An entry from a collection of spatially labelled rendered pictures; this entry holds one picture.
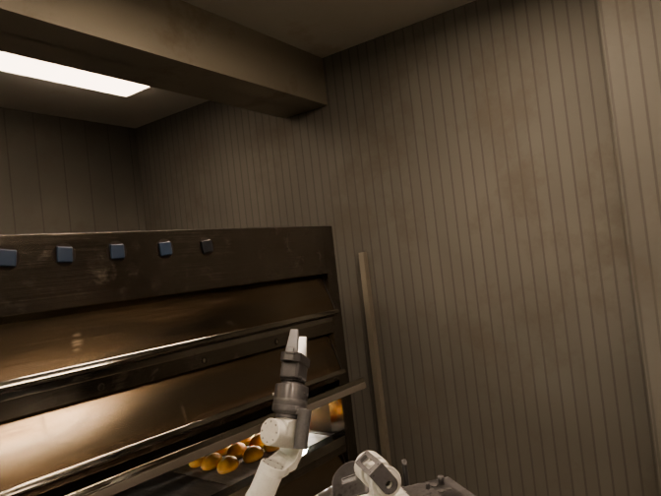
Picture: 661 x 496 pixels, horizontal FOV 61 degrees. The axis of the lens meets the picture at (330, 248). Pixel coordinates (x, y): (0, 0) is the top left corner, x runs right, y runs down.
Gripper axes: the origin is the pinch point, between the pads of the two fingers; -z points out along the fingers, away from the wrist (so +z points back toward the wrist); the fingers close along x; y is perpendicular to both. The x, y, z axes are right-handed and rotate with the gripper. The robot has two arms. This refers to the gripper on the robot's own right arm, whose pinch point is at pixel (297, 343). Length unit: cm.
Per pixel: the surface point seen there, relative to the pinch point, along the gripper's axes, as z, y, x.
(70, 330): 2, 64, 9
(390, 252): -107, 9, -202
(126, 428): 25, 53, -13
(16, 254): -13, 71, 29
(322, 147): -183, 62, -188
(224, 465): 33, 46, -71
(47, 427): 28, 65, 6
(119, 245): -26, 59, 5
